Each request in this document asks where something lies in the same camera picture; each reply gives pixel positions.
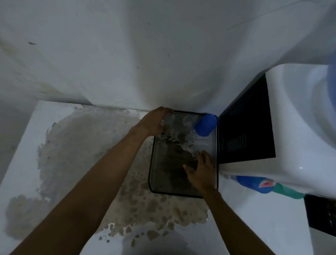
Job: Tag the green dispenser tap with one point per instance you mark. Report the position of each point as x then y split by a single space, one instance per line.
287 192

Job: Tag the person's left fingers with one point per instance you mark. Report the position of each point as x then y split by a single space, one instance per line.
163 112

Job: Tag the blue water bottle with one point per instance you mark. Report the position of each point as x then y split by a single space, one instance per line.
332 84

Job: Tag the blue dispenser tap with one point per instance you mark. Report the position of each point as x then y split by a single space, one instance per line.
249 181

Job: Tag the clear drinking glass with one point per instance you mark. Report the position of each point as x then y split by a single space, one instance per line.
169 123
188 121

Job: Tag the person's left forearm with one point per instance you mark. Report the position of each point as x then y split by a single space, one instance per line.
86 191

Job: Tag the black drip tray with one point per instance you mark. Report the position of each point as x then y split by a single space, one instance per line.
321 214

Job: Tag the white water dispenser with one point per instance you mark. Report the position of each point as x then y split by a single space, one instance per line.
291 141

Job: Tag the person's left hand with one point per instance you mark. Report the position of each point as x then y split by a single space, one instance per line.
152 121

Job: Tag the person's right forearm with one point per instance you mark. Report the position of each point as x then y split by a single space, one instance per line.
233 223

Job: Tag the blue plastic cup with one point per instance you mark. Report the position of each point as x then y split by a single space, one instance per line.
206 125

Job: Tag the person's right hand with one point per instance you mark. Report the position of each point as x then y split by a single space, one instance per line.
203 173

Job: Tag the black mesh tray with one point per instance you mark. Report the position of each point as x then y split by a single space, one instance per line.
170 170

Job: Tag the person's right thumb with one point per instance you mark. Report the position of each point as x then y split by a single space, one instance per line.
188 171

